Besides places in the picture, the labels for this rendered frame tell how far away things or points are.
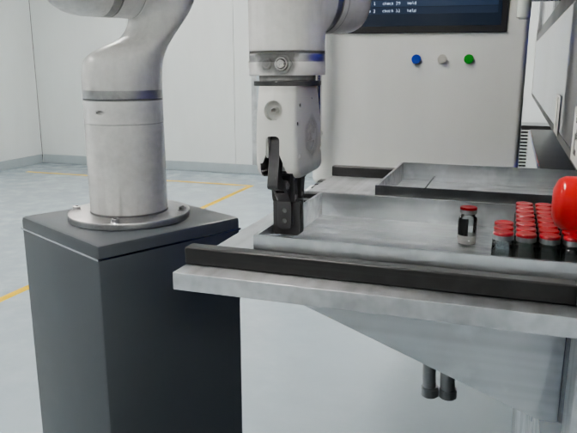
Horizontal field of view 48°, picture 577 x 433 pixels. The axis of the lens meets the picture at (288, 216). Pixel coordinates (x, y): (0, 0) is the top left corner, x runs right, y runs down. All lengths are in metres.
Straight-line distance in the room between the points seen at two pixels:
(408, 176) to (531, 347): 0.61
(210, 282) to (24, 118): 7.20
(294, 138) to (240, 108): 6.00
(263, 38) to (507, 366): 0.43
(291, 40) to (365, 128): 0.94
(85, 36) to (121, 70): 6.59
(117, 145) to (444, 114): 0.87
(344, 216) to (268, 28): 0.34
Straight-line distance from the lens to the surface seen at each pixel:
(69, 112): 7.75
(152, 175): 1.00
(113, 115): 0.98
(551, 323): 0.62
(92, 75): 0.99
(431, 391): 1.91
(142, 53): 0.99
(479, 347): 0.73
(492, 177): 1.24
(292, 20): 0.69
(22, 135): 7.81
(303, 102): 0.70
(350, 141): 1.62
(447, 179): 1.25
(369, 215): 0.93
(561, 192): 0.50
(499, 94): 1.60
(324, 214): 0.94
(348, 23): 0.76
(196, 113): 6.90
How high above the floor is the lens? 1.09
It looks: 13 degrees down
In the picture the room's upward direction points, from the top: straight up
